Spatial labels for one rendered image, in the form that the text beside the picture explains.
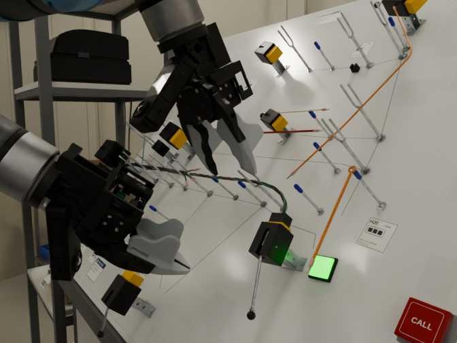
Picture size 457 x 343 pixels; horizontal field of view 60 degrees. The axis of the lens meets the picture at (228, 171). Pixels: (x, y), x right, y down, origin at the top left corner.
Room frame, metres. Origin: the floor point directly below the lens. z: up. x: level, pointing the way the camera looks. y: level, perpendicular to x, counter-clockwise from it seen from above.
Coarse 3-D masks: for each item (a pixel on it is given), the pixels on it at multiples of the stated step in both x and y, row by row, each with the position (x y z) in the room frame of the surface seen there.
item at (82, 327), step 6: (78, 312) 1.21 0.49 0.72; (78, 318) 1.22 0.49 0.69; (78, 324) 1.22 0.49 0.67; (84, 324) 1.16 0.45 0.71; (78, 330) 1.22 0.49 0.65; (84, 330) 1.16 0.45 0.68; (90, 330) 1.11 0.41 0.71; (78, 336) 1.23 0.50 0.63; (84, 336) 1.17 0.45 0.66; (90, 336) 1.11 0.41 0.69; (96, 336) 1.07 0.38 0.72; (78, 342) 1.23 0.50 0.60; (84, 342) 1.17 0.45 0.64; (90, 342) 1.11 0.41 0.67; (96, 342) 1.07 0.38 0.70
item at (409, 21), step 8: (384, 0) 0.85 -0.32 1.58; (392, 0) 0.83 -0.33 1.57; (400, 0) 0.81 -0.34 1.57; (392, 8) 0.85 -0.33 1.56; (400, 8) 0.83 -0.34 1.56; (408, 16) 0.83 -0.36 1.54; (416, 16) 0.86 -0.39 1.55; (408, 24) 0.87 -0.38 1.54; (416, 24) 0.88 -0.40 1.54; (408, 32) 0.87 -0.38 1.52
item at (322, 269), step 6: (318, 258) 0.62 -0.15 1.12; (324, 258) 0.61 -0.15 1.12; (330, 258) 0.60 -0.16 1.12; (336, 258) 0.60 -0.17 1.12; (318, 264) 0.61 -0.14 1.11; (324, 264) 0.60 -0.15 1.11; (330, 264) 0.59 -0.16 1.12; (336, 264) 0.60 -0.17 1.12; (312, 270) 0.61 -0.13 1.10; (318, 270) 0.60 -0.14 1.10; (324, 270) 0.59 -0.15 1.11; (330, 270) 0.59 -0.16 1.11; (312, 276) 0.60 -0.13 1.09; (318, 276) 0.59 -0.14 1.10; (324, 276) 0.58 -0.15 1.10; (330, 276) 0.58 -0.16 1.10
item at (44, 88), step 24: (120, 0) 1.76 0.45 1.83; (120, 24) 2.01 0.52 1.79; (48, 48) 1.30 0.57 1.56; (48, 72) 1.30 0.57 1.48; (24, 96) 1.54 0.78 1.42; (48, 96) 1.30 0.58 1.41; (72, 96) 1.87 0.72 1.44; (96, 96) 1.40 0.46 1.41; (120, 96) 1.44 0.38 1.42; (144, 96) 1.49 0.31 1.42; (24, 120) 1.75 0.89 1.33; (48, 120) 1.29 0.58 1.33; (120, 120) 2.00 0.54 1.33; (120, 144) 2.00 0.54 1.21; (24, 216) 1.73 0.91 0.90; (24, 240) 1.73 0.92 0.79; (48, 288) 1.52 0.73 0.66; (48, 312) 1.39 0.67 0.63; (72, 312) 1.35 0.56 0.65
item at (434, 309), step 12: (408, 300) 0.46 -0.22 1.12; (408, 312) 0.45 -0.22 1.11; (420, 312) 0.44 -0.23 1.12; (432, 312) 0.43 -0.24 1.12; (444, 312) 0.43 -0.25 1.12; (408, 324) 0.44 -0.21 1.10; (420, 324) 0.43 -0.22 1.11; (432, 324) 0.43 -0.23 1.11; (444, 324) 0.42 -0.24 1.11; (408, 336) 0.43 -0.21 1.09; (420, 336) 0.42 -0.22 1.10; (432, 336) 0.42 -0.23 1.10; (444, 336) 0.42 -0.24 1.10
